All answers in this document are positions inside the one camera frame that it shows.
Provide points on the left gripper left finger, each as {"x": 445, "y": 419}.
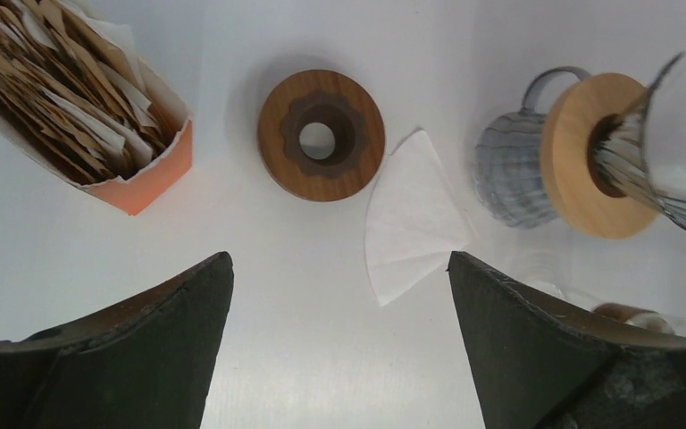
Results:
{"x": 145, "y": 362}

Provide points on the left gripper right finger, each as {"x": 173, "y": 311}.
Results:
{"x": 540, "y": 362}

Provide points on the clear glass with brown band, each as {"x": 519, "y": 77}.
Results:
{"x": 549, "y": 271}

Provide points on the orange filter holder box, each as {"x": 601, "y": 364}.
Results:
{"x": 134, "y": 195}

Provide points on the grey glass carafe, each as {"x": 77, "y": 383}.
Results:
{"x": 506, "y": 170}

